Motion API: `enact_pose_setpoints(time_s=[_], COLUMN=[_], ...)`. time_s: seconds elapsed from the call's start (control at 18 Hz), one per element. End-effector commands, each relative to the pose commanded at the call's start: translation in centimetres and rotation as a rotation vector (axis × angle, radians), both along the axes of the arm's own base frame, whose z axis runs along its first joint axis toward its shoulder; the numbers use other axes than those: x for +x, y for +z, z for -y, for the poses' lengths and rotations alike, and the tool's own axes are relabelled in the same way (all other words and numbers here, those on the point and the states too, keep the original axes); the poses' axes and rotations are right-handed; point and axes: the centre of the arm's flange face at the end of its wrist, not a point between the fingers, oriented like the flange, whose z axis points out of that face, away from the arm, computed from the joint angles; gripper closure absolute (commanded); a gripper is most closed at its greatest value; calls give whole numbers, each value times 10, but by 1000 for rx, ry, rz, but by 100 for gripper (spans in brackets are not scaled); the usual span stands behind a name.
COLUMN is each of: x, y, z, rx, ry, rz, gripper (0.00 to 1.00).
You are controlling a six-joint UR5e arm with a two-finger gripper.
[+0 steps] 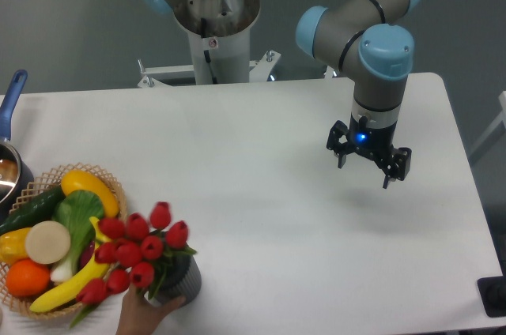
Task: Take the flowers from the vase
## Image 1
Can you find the dark grey ribbed vase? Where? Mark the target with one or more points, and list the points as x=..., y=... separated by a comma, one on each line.
x=176, y=273

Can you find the red tulip bouquet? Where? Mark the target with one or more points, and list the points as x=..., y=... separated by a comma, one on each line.
x=128, y=248

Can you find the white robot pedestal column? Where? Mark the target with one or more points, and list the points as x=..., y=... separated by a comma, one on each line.
x=218, y=33

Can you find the yellow bell pepper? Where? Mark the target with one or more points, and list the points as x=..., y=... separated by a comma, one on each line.
x=13, y=246

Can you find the yellow banana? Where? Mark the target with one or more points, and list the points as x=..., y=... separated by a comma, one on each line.
x=67, y=291

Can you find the white metal base frame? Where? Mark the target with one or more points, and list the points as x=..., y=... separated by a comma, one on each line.
x=268, y=68

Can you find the black box at edge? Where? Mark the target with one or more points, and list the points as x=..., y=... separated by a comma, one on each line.
x=492, y=292

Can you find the dark green cucumber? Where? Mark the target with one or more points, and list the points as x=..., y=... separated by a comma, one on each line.
x=32, y=212

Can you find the white frame at right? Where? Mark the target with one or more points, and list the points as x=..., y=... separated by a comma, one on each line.
x=490, y=136

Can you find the green bok choy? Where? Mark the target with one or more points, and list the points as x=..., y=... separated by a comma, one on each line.
x=74, y=213

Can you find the purple red vegetable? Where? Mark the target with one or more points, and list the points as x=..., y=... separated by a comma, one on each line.
x=86, y=255

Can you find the bare human hand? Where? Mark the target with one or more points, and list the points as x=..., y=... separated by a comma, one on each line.
x=138, y=316

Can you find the blue handled saucepan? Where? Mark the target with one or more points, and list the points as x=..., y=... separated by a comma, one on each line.
x=15, y=174

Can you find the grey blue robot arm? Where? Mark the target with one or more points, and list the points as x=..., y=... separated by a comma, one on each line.
x=361, y=40

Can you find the yellow squash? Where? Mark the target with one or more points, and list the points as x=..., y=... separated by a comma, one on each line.
x=82, y=180

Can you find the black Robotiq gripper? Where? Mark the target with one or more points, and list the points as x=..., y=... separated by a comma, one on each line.
x=374, y=144

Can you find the orange fruit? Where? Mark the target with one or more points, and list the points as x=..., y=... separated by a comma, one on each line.
x=27, y=278

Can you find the woven wicker basket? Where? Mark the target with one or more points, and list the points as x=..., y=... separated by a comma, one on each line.
x=40, y=184

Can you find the beige round disc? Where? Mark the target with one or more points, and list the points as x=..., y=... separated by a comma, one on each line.
x=47, y=242

